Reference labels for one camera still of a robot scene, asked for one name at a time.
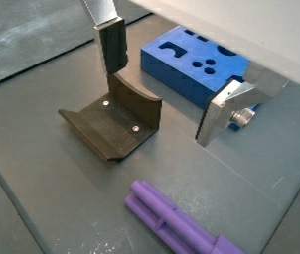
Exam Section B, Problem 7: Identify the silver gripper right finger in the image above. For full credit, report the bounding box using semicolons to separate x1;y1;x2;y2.
196;63;288;147

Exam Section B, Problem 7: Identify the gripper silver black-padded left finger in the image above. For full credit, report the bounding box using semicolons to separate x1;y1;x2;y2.
80;0;129;75

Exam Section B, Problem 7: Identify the purple three prong object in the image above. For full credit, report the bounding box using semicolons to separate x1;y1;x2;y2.
125;181;244;254

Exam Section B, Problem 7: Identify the blue foam shape board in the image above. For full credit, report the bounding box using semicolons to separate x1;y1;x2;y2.
141;26;248;109

